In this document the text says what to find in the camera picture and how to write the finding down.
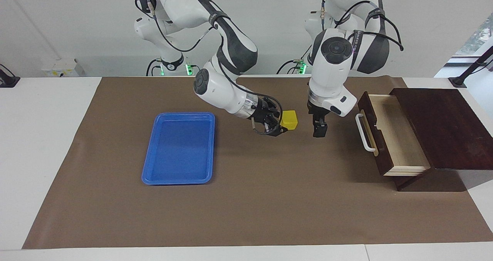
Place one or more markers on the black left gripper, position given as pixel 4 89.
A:
pixel 319 114

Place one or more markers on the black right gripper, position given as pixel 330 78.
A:
pixel 264 114

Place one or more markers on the yellow cube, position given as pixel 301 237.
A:
pixel 289 120

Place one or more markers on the dark wooden drawer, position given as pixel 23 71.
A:
pixel 400 138

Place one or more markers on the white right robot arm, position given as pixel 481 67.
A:
pixel 215 91

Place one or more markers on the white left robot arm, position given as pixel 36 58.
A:
pixel 335 76

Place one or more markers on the dark wooden drawer cabinet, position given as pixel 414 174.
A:
pixel 443 130

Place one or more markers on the brown paper table mat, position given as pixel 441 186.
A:
pixel 231 207

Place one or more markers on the blue plastic tray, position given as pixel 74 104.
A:
pixel 179 149

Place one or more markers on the black angled stand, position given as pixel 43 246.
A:
pixel 458 81

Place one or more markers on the window with greenery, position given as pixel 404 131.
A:
pixel 481 34

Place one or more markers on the white power socket box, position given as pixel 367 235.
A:
pixel 57 68

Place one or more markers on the black table clamp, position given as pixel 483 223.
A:
pixel 8 81

